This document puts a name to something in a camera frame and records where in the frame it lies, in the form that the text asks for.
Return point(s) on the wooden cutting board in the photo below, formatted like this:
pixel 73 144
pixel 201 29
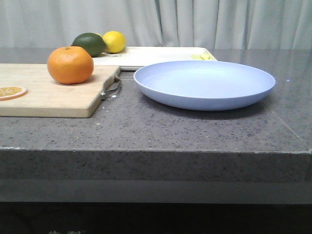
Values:
pixel 47 98

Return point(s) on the yellow lemon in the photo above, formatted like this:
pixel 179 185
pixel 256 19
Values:
pixel 115 41

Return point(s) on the orange mandarin fruit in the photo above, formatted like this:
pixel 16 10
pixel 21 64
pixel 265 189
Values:
pixel 70 65

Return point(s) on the grey white curtain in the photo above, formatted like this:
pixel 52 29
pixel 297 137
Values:
pixel 212 24

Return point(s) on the metal cutting board handle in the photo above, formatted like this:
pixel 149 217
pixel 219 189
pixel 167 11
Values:
pixel 111 87

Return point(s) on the dark green lime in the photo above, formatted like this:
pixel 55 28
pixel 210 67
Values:
pixel 92 43

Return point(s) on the light blue round plate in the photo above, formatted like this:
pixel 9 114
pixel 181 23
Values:
pixel 204 85

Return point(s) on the white rectangular tray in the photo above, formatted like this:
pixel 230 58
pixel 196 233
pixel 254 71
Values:
pixel 133 58

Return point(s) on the orange slice piece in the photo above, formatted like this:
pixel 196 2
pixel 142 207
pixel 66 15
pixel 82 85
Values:
pixel 7 93

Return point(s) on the yellow slice on tray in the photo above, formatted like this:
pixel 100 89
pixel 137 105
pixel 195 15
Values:
pixel 203 56

